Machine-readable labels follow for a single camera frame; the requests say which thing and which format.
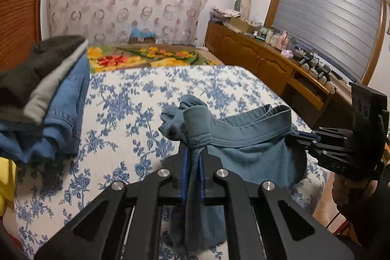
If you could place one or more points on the wooden louvered wardrobe door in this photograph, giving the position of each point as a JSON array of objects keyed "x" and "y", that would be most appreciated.
[{"x": 20, "y": 29}]

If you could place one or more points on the blue floral white bedspread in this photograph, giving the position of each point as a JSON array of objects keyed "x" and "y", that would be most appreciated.
[{"x": 120, "y": 139}]

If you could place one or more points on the folded grey garment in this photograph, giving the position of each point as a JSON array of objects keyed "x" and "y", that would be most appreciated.
[{"x": 41, "y": 97}]

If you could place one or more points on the stack of papers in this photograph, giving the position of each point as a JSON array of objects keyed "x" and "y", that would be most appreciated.
[{"x": 223, "y": 15}]

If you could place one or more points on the folded blue denim jeans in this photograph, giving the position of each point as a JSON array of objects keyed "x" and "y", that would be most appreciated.
[{"x": 59, "y": 134}]

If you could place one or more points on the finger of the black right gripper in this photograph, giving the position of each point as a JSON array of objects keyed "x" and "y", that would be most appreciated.
[{"x": 326, "y": 141}]

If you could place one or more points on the cardboard box on cabinet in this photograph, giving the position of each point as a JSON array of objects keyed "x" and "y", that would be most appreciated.
[{"x": 244, "y": 25}]

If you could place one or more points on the box with blue cloth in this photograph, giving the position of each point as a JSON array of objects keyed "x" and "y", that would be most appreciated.
[{"x": 141, "y": 37}]

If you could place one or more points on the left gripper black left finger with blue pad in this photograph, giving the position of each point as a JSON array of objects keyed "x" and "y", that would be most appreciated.
[{"x": 123, "y": 221}]

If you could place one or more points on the folded dark olive garment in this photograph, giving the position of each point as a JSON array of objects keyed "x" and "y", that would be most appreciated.
[{"x": 18, "y": 83}]

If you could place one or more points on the grey window blind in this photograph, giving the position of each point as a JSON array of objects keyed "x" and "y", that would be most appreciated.
[{"x": 343, "y": 32}]

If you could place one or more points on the person's right hand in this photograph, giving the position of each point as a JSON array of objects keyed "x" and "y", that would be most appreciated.
[{"x": 346, "y": 192}]

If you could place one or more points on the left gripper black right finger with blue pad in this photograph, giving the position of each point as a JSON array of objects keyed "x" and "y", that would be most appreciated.
[{"x": 263, "y": 221}]

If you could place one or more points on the colourful flower blanket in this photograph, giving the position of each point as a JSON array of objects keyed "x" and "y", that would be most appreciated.
[{"x": 112, "y": 58}]

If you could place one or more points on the wooden sideboard cabinet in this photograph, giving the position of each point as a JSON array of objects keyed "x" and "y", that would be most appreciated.
[{"x": 317, "y": 102}]

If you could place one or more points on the yellow plush toy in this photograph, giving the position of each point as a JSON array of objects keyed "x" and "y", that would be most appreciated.
[{"x": 7, "y": 183}]

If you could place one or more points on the pink bottle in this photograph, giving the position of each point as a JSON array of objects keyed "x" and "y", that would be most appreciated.
[{"x": 283, "y": 41}]

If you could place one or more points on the teal blue pants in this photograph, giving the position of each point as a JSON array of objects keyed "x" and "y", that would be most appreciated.
[{"x": 251, "y": 144}]

